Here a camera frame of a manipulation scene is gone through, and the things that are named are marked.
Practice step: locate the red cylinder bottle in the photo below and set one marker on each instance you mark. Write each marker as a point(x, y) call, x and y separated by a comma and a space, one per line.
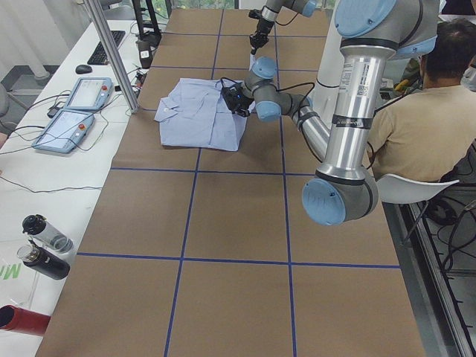
point(16, 319)

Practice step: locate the blue teach pendant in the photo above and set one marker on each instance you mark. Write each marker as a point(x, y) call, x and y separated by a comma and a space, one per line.
point(66, 131)
point(89, 94)

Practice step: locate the seated person beige shirt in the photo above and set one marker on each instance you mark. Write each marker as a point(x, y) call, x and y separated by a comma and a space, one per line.
point(425, 134)

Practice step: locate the upper blue teach pendant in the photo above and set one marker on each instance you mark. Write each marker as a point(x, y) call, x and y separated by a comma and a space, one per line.
point(89, 94)

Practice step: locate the aluminium frame post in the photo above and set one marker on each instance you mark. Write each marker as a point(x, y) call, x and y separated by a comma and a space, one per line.
point(98, 18)

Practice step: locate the white chair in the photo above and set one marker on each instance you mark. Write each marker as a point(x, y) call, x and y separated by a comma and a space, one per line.
point(395, 189)

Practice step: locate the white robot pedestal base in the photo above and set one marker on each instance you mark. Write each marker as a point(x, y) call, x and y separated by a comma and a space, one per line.
point(328, 78)

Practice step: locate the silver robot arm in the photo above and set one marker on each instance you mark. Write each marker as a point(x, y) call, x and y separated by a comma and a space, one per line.
point(267, 18)
point(372, 32)

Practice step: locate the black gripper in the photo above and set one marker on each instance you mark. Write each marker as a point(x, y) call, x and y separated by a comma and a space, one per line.
point(262, 27)
point(243, 105)

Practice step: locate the lower blue teach pendant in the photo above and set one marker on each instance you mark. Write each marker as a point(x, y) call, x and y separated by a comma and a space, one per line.
point(66, 131)

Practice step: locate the black computer mouse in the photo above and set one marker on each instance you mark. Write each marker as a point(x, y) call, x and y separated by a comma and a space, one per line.
point(83, 69)

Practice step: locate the blue striped button shirt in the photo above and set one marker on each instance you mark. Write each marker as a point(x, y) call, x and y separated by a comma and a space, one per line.
point(194, 114)

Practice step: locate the clear water bottle black lid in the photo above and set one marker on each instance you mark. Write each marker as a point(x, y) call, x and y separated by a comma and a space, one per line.
point(37, 227)

